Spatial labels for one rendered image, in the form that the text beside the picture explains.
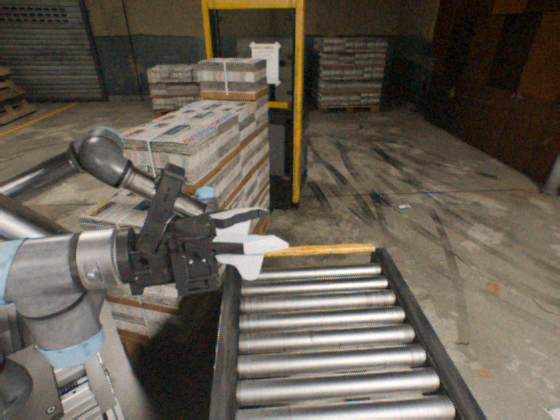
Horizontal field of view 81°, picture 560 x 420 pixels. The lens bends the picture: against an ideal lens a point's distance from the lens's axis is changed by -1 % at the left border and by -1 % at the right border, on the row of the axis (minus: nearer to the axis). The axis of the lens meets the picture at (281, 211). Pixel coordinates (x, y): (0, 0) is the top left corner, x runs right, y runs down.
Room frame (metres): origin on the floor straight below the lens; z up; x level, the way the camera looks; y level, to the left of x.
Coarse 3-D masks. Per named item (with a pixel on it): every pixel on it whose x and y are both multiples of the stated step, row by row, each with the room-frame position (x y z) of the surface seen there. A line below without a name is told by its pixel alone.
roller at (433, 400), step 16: (368, 400) 0.41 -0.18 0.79; (384, 400) 0.41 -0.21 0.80; (400, 400) 0.40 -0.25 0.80; (416, 400) 0.40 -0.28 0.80; (432, 400) 0.40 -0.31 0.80; (448, 400) 0.40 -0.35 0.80; (240, 416) 0.37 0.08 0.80; (256, 416) 0.37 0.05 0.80; (272, 416) 0.37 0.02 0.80; (288, 416) 0.37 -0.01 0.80; (304, 416) 0.37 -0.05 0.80; (320, 416) 0.37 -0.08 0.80; (336, 416) 0.37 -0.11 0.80; (352, 416) 0.37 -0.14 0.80; (368, 416) 0.37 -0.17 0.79; (384, 416) 0.37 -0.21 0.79; (400, 416) 0.38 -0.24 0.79; (416, 416) 0.38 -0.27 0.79; (432, 416) 0.38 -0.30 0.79; (448, 416) 0.38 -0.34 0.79
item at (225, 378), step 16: (224, 288) 0.74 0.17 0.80; (240, 288) 0.75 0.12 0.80; (224, 304) 0.68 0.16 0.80; (224, 320) 0.62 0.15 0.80; (224, 336) 0.57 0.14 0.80; (224, 352) 0.52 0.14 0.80; (224, 368) 0.48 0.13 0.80; (224, 384) 0.44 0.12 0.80; (224, 400) 0.40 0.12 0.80; (224, 416) 0.37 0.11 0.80
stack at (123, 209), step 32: (256, 160) 2.14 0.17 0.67; (128, 192) 1.33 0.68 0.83; (224, 192) 1.60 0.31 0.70; (256, 192) 2.10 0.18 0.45; (96, 224) 1.10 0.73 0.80; (128, 224) 1.06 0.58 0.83; (256, 224) 2.08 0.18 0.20; (128, 288) 1.08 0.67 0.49; (160, 288) 1.05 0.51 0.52; (128, 320) 1.10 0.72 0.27; (160, 320) 1.06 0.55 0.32; (192, 320) 1.12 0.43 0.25; (128, 352) 1.11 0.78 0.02; (160, 352) 1.06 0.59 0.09; (192, 352) 1.06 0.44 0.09
